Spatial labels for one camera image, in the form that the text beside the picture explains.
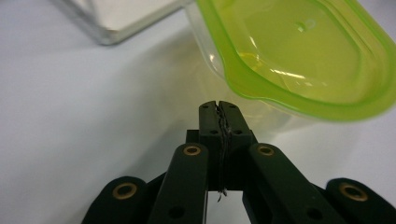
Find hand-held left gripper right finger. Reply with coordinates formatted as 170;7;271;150
219;100;260;191

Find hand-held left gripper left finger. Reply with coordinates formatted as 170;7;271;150
185;100;226;192

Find yellow-green lidded container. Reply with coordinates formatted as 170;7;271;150
185;0;396;123

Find white wire rack shelf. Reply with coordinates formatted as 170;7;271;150
51;0;194;47

